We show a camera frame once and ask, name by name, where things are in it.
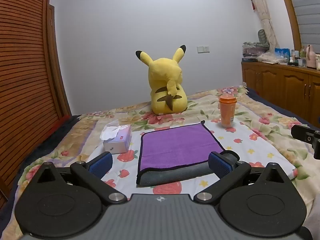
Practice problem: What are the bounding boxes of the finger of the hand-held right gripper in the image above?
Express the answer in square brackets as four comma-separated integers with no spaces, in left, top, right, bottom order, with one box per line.
[291,124,320,159]

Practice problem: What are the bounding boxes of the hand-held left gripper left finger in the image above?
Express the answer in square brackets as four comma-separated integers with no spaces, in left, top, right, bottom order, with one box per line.
[37,152,127,204]

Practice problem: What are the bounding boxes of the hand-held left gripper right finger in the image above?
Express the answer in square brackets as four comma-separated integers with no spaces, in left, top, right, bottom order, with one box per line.
[194,151,292,204]

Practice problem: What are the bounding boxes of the purple towel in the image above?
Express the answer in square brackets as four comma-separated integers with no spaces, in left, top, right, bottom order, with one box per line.
[136,120,225,187]

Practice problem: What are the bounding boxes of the pink tissue box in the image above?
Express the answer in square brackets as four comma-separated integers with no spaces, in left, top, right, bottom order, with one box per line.
[100,120,133,155]

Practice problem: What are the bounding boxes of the floral bed sheet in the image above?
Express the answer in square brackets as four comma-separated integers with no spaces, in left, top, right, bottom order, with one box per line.
[0,86,320,240]

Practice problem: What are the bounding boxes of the orange plastic cup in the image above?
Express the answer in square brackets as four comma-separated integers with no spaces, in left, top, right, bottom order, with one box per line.
[219,95,237,128]

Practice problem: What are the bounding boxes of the wooden cabinet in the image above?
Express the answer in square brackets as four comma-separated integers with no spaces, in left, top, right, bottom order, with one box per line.
[241,61,320,126]

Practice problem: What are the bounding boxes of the pink thermos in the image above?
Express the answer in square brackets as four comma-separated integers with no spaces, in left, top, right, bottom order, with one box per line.
[306,44,318,69]

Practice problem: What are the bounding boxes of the green bottle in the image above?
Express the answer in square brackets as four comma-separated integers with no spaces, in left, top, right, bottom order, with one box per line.
[299,46,307,67]

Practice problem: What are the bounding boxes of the clear plastic bag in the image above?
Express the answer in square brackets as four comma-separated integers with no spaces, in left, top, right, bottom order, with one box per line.
[257,52,288,64]

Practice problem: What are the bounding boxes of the blue packet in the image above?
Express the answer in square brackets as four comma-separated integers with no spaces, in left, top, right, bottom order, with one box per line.
[274,47,291,58]

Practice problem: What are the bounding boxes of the stack of folded clothes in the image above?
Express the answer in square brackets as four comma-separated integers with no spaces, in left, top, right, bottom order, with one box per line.
[242,41,271,59]

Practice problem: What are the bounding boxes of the yellow plush toy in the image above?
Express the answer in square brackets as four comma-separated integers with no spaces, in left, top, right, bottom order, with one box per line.
[135,45,188,116]

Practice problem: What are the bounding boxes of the grey window blinds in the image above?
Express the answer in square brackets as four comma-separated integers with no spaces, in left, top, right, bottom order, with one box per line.
[287,0,320,55]

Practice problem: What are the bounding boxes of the cream curtain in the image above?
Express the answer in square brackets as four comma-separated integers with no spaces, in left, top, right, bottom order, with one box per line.
[243,0,279,49]

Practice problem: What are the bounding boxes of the wooden louvred wardrobe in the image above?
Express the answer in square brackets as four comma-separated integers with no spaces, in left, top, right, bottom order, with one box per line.
[0,0,73,207]

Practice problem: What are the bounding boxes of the wooden window frame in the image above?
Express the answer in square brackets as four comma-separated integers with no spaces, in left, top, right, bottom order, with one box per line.
[276,0,303,52]

